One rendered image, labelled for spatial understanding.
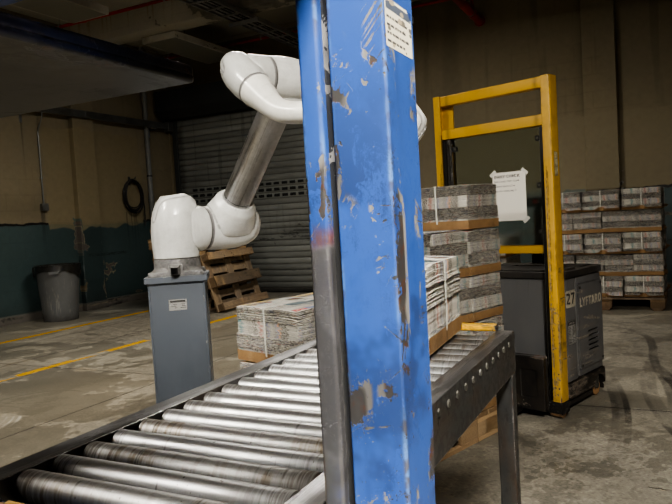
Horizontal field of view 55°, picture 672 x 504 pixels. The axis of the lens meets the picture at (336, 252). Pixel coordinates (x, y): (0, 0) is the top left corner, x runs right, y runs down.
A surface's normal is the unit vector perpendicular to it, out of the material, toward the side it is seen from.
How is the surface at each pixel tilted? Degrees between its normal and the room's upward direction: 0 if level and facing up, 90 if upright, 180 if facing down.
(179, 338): 90
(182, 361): 90
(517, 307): 90
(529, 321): 90
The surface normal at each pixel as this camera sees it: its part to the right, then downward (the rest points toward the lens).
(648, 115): -0.44, 0.07
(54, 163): 0.89, -0.03
